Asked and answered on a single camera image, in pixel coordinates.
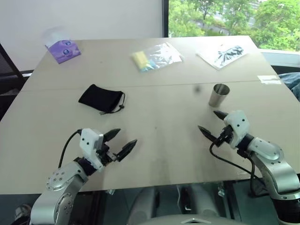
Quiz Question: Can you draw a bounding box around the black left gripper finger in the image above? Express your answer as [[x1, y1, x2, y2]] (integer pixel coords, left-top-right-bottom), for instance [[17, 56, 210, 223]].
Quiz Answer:
[[116, 139, 138, 163], [103, 127, 122, 142]]

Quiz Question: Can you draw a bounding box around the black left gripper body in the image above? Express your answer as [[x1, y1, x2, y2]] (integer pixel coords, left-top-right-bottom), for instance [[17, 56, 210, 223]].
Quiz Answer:
[[97, 143, 118, 166]]

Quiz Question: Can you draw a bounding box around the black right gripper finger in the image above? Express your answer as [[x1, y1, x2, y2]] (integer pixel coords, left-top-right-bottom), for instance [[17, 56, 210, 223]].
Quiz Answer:
[[213, 110, 229, 121], [197, 125, 219, 143]]

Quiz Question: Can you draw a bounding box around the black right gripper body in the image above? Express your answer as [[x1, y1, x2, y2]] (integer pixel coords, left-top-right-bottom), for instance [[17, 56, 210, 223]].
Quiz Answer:
[[214, 125, 234, 147]]

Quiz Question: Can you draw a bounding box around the clear bag with yellow items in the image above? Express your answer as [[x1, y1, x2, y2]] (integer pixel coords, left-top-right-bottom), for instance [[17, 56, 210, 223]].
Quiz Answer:
[[130, 42, 185, 74]]

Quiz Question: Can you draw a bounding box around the stainless steel cup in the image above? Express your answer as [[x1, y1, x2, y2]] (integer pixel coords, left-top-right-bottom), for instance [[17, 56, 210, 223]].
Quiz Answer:
[[208, 83, 231, 107]]

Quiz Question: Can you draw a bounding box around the grey rounded robot leg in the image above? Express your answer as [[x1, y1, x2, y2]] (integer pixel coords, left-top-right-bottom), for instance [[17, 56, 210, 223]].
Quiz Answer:
[[187, 184, 227, 219], [128, 187, 161, 222]]

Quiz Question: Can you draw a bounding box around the person's blue jeans leg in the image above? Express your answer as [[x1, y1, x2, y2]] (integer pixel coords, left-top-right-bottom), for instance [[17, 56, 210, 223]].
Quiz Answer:
[[278, 72, 300, 102]]

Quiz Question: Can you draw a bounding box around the purple tissue box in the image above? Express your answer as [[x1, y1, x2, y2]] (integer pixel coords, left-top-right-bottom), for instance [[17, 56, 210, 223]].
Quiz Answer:
[[42, 26, 82, 65]]

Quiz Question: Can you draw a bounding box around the grey shoe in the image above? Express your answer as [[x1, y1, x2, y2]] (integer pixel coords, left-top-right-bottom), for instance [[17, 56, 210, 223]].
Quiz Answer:
[[15, 203, 33, 221]]

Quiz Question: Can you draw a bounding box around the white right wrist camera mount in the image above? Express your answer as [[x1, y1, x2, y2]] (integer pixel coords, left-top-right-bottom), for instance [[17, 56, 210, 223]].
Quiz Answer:
[[223, 110, 251, 150]]

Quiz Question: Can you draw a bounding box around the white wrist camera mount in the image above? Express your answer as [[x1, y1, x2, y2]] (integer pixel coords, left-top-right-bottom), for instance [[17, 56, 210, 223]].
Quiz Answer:
[[79, 127, 105, 174], [223, 110, 251, 150]]

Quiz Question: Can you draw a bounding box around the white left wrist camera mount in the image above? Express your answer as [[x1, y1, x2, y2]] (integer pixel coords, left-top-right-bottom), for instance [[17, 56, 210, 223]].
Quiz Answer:
[[79, 127, 105, 174]]

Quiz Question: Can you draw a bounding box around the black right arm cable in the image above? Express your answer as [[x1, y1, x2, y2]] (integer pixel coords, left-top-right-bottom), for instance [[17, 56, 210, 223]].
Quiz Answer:
[[209, 141, 256, 186]]

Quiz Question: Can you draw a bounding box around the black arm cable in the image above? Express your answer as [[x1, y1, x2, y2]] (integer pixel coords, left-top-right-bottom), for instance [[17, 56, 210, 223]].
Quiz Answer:
[[57, 128, 83, 168], [209, 141, 256, 186]]

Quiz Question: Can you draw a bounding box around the black drawstring pouch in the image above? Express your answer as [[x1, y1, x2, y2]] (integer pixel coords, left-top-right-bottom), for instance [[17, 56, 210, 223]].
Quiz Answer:
[[78, 83, 127, 116]]

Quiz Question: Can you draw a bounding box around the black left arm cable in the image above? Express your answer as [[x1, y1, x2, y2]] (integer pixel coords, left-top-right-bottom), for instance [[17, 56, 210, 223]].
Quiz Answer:
[[57, 128, 83, 168]]

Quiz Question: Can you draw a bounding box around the metal table bracket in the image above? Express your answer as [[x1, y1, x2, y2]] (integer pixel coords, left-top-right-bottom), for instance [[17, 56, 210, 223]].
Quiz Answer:
[[217, 182, 226, 197]]

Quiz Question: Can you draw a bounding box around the dark window frame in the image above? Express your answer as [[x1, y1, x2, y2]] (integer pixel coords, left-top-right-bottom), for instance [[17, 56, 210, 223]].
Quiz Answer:
[[162, 0, 170, 38]]

